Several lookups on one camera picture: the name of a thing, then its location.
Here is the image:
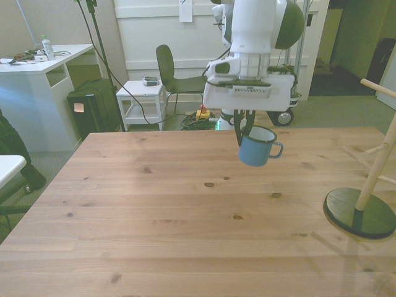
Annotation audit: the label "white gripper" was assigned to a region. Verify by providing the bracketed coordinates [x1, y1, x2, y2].
[202, 75, 295, 147]

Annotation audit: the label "blue enamel mug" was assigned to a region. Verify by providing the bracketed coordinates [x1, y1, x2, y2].
[237, 126, 284, 168]

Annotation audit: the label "wooden mug tree stand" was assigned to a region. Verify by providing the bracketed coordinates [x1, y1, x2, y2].
[323, 78, 396, 239]

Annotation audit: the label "wheeled cart with electronics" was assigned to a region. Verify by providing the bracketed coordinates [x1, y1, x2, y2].
[266, 0, 310, 127]

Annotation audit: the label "yellow emergency stop button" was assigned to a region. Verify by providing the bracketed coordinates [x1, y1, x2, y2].
[196, 104, 210, 121]

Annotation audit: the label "cardboard boxes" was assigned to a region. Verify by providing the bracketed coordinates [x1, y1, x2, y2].
[314, 58, 338, 75]

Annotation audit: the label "black plastic chair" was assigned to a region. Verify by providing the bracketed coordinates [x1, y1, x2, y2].
[155, 44, 207, 114]

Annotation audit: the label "white side table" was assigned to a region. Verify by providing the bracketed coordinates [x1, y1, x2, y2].
[116, 80, 167, 131]

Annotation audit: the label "black computer tower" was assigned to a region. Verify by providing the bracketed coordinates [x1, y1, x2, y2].
[67, 79, 123, 140]

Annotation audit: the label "white panel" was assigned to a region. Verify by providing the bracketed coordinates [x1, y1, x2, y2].
[376, 46, 396, 111]

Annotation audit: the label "black bag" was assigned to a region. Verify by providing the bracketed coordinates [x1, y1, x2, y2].
[366, 37, 396, 93]

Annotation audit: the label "black tripod pole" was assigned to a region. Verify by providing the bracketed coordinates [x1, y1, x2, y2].
[74, 0, 126, 132]

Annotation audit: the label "clear plastic bottle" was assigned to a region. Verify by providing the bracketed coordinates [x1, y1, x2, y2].
[41, 34, 56, 61]

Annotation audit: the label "white desk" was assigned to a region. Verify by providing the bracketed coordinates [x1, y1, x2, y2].
[0, 43, 95, 152]

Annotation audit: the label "person leg dark trousers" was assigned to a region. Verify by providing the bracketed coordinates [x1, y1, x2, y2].
[0, 108, 47, 194]

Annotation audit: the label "white seat surface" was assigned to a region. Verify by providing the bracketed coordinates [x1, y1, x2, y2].
[0, 154, 27, 189]

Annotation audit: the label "green coiled cable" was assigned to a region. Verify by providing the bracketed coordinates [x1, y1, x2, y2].
[181, 113, 218, 131]

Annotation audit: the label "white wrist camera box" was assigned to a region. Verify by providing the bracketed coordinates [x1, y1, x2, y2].
[206, 58, 243, 85]

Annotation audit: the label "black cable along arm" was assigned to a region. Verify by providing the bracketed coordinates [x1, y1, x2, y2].
[201, 49, 231, 78]

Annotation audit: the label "black tripod cable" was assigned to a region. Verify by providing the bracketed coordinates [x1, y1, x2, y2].
[75, 0, 199, 125]

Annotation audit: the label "white paper sheet on wall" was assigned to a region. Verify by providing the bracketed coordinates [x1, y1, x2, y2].
[179, 0, 193, 23]

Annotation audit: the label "tangle of tools and wires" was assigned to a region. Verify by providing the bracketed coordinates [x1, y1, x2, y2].
[0, 48, 35, 66]

